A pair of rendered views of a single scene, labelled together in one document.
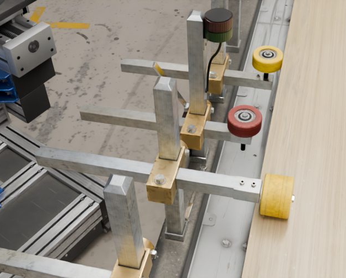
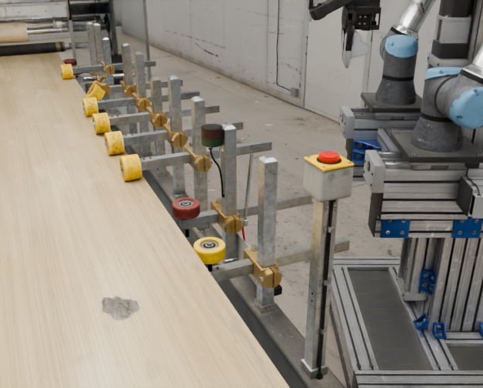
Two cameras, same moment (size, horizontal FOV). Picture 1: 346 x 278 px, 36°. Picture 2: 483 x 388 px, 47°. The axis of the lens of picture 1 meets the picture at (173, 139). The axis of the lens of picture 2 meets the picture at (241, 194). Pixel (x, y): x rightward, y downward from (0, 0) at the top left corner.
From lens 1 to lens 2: 2.32 m
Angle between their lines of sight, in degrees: 101
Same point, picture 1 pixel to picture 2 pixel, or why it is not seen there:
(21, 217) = (396, 336)
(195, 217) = (198, 235)
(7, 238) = (381, 321)
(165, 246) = not seen: hidden behind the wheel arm
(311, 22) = (196, 294)
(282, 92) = (171, 225)
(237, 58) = (294, 359)
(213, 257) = not seen: hidden behind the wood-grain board
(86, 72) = not seen: outside the picture
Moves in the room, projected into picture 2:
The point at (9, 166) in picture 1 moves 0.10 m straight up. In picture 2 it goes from (470, 360) to (475, 339)
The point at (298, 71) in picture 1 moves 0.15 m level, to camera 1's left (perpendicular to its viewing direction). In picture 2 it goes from (171, 243) to (217, 225)
